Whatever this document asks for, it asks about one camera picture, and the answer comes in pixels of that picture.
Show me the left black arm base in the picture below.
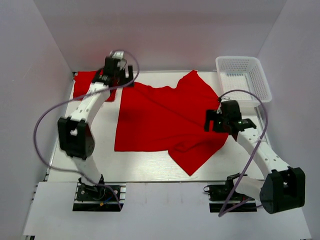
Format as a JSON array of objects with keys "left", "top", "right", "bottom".
[{"left": 72, "top": 178, "right": 126, "bottom": 212}]

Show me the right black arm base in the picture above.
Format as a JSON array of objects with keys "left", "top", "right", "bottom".
[{"left": 203, "top": 182, "right": 258, "bottom": 213}]

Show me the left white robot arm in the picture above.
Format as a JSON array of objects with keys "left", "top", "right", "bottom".
[{"left": 57, "top": 50, "right": 134, "bottom": 200}]

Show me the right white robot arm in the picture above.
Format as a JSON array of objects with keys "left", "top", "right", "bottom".
[{"left": 203, "top": 100, "right": 306, "bottom": 216}]

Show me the folded red t shirt stack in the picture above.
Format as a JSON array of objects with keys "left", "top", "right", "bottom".
[{"left": 73, "top": 70, "right": 102, "bottom": 98}]

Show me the white plastic basket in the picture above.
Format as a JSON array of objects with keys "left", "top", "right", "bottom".
[{"left": 215, "top": 56, "right": 272, "bottom": 115}]

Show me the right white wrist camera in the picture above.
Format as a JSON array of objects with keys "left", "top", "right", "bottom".
[{"left": 216, "top": 96, "right": 230, "bottom": 114}]

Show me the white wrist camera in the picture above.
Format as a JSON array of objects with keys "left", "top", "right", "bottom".
[
  {"left": 216, "top": 96, "right": 230, "bottom": 114},
  {"left": 110, "top": 50, "right": 127, "bottom": 68}
]

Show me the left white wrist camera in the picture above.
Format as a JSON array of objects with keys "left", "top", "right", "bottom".
[{"left": 110, "top": 50, "right": 127, "bottom": 68}]

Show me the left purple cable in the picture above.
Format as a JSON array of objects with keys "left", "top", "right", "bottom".
[{"left": 33, "top": 50, "right": 140, "bottom": 211}]

